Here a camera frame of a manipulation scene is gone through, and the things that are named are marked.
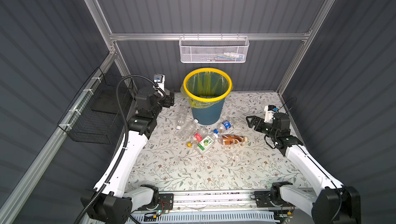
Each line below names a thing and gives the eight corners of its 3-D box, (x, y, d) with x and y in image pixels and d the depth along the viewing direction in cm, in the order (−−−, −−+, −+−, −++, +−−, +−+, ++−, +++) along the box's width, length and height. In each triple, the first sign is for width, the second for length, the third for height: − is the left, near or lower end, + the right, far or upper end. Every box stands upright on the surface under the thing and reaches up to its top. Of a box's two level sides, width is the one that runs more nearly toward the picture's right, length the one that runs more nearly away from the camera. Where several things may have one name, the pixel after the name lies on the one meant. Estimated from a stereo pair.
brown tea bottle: (221, 146, 94) (223, 142, 89) (221, 139, 97) (222, 134, 93) (246, 146, 94) (248, 142, 89) (245, 139, 97) (247, 134, 92)
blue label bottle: (215, 135, 99) (216, 131, 94) (212, 130, 101) (212, 125, 97) (230, 129, 102) (231, 125, 97) (226, 124, 104) (227, 119, 100)
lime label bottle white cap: (200, 155, 90) (200, 152, 87) (194, 147, 93) (193, 145, 90) (219, 140, 96) (220, 137, 93) (213, 133, 99) (213, 130, 96)
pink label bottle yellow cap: (187, 146, 93) (186, 142, 89) (203, 128, 101) (203, 124, 98) (193, 150, 91) (192, 147, 88) (209, 131, 100) (209, 128, 96)
